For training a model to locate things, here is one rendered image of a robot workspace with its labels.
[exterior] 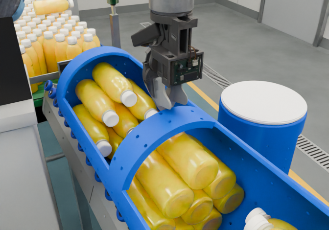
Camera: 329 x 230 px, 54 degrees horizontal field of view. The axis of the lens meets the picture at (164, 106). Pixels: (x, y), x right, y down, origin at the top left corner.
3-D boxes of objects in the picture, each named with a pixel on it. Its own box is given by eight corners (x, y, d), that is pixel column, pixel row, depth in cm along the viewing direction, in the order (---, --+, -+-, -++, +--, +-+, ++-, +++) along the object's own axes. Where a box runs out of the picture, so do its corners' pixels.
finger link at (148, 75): (146, 99, 61) (145, 56, 56) (143, 96, 62) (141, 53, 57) (168, 93, 63) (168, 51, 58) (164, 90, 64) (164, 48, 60)
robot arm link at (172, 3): (139, -19, 52) (181, -23, 56) (140, 10, 55) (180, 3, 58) (163, -10, 47) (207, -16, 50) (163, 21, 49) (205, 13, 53)
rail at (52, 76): (20, 86, 133) (18, 80, 132) (20, 86, 134) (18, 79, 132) (110, 66, 151) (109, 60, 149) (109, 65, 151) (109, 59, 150)
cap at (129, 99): (123, 89, 83) (126, 92, 81) (136, 91, 85) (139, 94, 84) (119, 103, 84) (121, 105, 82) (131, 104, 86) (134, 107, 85)
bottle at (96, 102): (81, 103, 99) (104, 134, 85) (70, 86, 95) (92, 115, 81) (100, 91, 101) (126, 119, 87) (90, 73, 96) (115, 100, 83)
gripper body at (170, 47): (166, 92, 55) (167, 21, 48) (143, 73, 61) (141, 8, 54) (202, 81, 58) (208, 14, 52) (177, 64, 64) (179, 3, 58)
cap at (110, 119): (106, 126, 85) (108, 129, 84) (100, 116, 82) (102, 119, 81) (118, 118, 86) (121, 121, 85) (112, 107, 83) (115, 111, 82)
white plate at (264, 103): (264, 132, 91) (264, 136, 92) (325, 105, 103) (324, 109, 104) (204, 92, 111) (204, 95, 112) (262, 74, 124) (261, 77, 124)
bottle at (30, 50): (29, 88, 143) (19, 48, 133) (25, 81, 148) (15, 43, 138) (45, 84, 146) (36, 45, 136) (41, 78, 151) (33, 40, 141)
